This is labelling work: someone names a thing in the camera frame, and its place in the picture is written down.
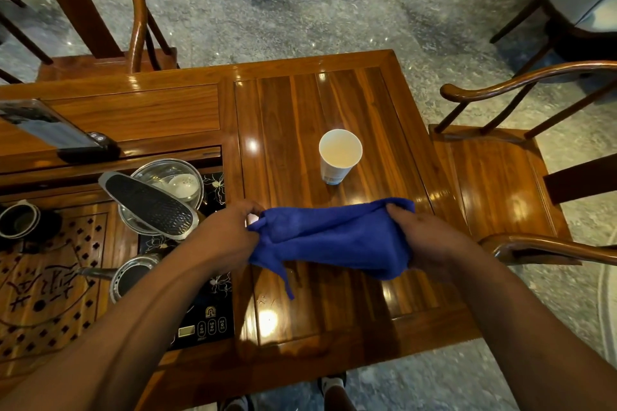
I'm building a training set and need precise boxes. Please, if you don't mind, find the person's left hand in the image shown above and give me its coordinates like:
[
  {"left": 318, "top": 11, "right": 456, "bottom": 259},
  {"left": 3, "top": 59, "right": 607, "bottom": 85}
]
[{"left": 189, "top": 199, "right": 266, "bottom": 277}]

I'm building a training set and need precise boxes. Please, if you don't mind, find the person's right hand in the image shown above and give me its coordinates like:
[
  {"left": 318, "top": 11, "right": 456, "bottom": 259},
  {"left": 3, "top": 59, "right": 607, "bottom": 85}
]
[{"left": 386, "top": 204, "right": 479, "bottom": 282}]

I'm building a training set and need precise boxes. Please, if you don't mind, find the blue cloth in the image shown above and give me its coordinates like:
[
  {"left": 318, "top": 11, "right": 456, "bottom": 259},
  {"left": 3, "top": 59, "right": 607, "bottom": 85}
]
[{"left": 247, "top": 197, "right": 416, "bottom": 301}]

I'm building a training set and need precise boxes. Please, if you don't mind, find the person's right forearm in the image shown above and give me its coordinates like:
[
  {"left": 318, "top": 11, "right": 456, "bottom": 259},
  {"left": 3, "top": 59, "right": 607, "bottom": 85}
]
[{"left": 451, "top": 244, "right": 617, "bottom": 411}]

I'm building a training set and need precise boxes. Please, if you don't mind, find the person's left forearm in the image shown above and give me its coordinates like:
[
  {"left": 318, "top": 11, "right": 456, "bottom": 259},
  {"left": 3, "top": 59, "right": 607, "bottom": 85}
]
[{"left": 0, "top": 232, "right": 215, "bottom": 411}]

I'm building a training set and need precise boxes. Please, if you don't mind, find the small white cup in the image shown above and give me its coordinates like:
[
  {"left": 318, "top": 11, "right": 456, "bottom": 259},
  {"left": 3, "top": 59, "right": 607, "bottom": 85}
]
[{"left": 166, "top": 173, "right": 201, "bottom": 200}]

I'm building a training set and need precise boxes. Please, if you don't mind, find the white paper cup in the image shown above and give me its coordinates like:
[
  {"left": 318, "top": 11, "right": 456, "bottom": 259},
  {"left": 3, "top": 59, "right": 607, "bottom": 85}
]
[{"left": 318, "top": 129, "right": 363, "bottom": 186}]

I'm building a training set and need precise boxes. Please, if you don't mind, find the stainless steel bowl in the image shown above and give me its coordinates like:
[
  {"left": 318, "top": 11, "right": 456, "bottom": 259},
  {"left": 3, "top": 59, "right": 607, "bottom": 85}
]
[{"left": 118, "top": 158, "right": 206, "bottom": 237}]

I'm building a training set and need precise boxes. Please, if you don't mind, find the wooden armchair with curved arms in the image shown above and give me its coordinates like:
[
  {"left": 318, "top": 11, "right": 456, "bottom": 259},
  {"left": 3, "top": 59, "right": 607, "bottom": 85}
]
[{"left": 428, "top": 60, "right": 617, "bottom": 267}]

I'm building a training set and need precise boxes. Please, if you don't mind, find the black induction cooker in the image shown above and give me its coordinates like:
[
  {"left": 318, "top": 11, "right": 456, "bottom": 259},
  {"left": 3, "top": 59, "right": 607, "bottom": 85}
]
[{"left": 137, "top": 172, "right": 236, "bottom": 352}]

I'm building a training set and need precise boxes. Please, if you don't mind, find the wooden tea table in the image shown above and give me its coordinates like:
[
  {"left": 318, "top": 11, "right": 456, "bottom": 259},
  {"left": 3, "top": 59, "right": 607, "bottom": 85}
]
[{"left": 0, "top": 49, "right": 483, "bottom": 411}]

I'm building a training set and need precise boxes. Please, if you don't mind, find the stainless steel kettle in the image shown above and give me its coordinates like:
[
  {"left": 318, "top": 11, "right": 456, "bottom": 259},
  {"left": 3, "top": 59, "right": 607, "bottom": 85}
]
[{"left": 76, "top": 254, "right": 163, "bottom": 305}]

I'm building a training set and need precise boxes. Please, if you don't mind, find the person's right shoe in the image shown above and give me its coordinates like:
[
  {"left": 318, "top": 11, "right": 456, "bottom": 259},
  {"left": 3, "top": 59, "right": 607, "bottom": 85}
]
[{"left": 317, "top": 373, "right": 348, "bottom": 397}]

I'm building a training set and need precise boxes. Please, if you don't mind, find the person's shoe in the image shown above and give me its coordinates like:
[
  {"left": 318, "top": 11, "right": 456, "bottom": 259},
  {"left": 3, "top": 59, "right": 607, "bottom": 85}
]
[
  {"left": 221, "top": 395, "right": 256, "bottom": 411},
  {"left": 317, "top": 373, "right": 348, "bottom": 397}
]

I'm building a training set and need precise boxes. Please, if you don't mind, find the person's right leg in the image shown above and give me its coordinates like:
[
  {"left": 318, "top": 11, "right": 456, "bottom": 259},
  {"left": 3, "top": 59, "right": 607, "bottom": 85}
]
[{"left": 324, "top": 385, "right": 358, "bottom": 411}]

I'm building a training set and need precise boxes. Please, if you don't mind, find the person's left shoe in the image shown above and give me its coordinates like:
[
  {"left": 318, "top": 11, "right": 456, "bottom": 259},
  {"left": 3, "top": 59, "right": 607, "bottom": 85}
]
[{"left": 221, "top": 395, "right": 256, "bottom": 411}]

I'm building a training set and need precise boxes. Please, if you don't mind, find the black smartphone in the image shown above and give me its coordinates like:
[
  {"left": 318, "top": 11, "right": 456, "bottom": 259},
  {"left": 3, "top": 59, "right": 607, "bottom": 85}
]
[{"left": 0, "top": 99, "right": 121, "bottom": 164}]

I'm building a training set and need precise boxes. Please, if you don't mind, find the carved wooden tea tray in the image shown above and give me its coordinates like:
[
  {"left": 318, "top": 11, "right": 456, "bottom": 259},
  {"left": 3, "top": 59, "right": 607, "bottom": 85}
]
[{"left": 0, "top": 203, "right": 141, "bottom": 380}]

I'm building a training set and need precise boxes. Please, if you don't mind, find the black tea cup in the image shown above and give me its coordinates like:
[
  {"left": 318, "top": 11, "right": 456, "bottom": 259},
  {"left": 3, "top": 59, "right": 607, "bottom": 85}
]
[{"left": 0, "top": 200, "right": 43, "bottom": 241}]

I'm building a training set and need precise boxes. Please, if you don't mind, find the round-backed wooden armchair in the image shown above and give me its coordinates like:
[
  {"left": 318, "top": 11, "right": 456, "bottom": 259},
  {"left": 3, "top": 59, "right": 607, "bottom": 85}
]
[{"left": 18, "top": 0, "right": 180, "bottom": 84}]

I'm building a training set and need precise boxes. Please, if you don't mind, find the dark wooden chair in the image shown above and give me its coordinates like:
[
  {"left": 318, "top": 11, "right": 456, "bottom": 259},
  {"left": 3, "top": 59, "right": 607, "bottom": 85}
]
[{"left": 0, "top": 0, "right": 55, "bottom": 85}]

